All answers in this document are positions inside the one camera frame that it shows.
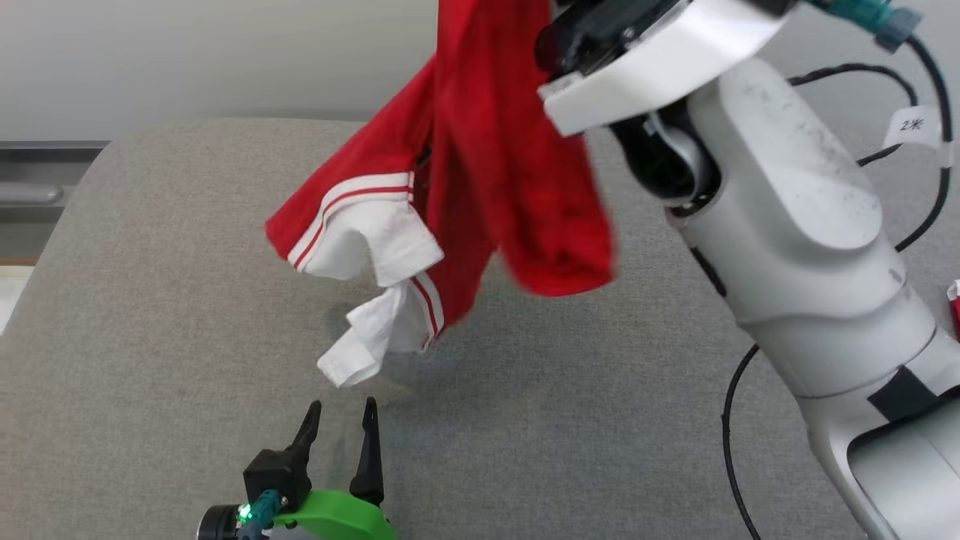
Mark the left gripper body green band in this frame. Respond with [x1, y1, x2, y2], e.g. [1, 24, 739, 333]
[196, 489, 398, 540]

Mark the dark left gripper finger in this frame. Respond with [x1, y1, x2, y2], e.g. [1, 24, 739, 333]
[349, 397, 386, 507]
[291, 400, 323, 470]

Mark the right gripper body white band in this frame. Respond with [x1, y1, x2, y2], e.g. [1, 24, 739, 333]
[540, 0, 792, 218]

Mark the red jersey with white sleeves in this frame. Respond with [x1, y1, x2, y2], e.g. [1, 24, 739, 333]
[265, 0, 617, 389]

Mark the grey fabric sofa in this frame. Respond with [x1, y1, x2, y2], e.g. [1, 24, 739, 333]
[0, 116, 960, 540]

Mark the grey rounded bar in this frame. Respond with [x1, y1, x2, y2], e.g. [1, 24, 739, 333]
[0, 182, 65, 207]

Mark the teal left camera connector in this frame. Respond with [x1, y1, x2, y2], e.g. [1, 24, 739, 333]
[237, 489, 284, 540]

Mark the teal camera connector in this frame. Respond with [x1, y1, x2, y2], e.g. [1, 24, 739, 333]
[806, 0, 923, 53]
[237, 489, 284, 540]

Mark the teal right camera connector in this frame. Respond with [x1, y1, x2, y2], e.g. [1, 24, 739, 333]
[806, 0, 923, 53]

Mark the white cable label tag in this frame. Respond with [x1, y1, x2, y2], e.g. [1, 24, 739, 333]
[883, 106, 947, 151]

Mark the thick black camera cable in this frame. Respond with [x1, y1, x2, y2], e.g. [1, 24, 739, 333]
[896, 34, 955, 254]

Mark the grey metal window rail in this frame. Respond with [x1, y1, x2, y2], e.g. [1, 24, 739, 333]
[0, 139, 112, 263]

